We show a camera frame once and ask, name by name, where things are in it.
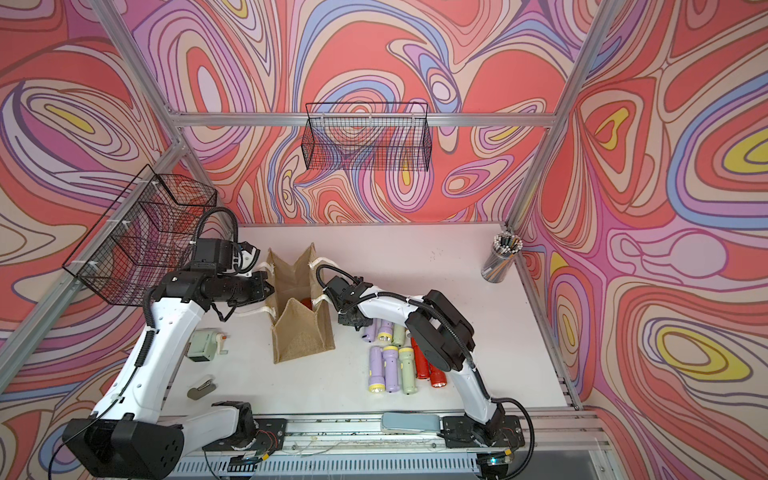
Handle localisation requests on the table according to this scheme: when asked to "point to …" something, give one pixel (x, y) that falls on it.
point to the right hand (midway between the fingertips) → (356, 325)
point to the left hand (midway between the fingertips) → (277, 288)
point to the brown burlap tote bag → (299, 307)
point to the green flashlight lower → (408, 371)
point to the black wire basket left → (148, 233)
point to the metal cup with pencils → (498, 261)
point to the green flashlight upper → (399, 335)
